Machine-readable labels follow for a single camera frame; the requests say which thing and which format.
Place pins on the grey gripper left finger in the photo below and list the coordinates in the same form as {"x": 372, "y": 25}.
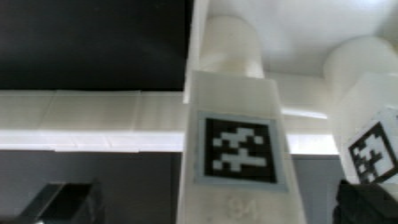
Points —
{"x": 62, "y": 205}

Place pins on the white chair leg with tag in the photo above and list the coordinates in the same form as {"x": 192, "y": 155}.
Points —
{"x": 361, "y": 76}

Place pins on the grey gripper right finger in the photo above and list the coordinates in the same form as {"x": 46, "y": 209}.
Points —
{"x": 366, "y": 203}

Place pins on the white chair seat part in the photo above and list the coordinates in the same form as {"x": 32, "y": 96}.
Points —
{"x": 276, "y": 35}

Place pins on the white chair leg block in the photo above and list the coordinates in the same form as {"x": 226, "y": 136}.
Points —
{"x": 238, "y": 187}

